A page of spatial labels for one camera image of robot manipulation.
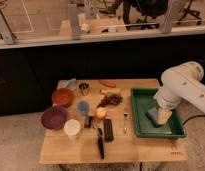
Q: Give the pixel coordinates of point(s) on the orange carrot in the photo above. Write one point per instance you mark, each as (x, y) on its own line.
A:
(107, 84)

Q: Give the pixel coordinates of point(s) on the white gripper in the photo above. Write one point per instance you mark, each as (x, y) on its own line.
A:
(167, 100)

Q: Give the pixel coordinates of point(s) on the silver fork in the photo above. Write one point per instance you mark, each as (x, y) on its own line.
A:
(125, 120)

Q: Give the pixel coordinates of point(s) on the dark grape bunch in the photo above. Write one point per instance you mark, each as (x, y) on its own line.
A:
(113, 99)

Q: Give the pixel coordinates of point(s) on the green tray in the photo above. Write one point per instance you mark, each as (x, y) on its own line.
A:
(141, 101)

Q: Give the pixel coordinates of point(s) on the yellow banana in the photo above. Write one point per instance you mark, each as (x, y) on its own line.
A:
(111, 91)

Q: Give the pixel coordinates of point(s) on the wooden table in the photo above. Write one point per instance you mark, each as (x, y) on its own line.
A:
(57, 148)

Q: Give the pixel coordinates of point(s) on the purple bowl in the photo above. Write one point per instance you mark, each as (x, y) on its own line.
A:
(54, 117)

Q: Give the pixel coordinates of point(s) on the white cup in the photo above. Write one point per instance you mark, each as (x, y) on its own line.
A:
(72, 128)

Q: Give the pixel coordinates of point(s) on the small blue bowl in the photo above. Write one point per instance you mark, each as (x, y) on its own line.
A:
(83, 108)

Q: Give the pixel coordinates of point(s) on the black rectangular block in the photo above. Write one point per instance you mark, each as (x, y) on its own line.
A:
(108, 130)

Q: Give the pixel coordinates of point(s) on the black handled knife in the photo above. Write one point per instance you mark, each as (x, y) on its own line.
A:
(100, 143)

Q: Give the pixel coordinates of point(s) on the red-brown bowl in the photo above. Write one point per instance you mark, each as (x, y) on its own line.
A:
(62, 97)

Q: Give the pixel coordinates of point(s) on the metal cup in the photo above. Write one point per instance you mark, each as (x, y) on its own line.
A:
(84, 88)

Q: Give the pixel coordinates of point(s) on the office chair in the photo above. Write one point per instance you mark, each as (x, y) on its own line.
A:
(147, 8)

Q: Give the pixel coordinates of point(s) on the orange apple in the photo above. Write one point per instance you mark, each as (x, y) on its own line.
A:
(100, 113)

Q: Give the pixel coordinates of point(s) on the blue sponge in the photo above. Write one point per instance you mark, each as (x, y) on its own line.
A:
(152, 115)

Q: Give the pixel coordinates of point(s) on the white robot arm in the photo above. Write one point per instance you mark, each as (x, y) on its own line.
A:
(182, 82)

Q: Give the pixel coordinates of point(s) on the light blue cloth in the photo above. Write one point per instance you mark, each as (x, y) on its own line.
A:
(70, 84)

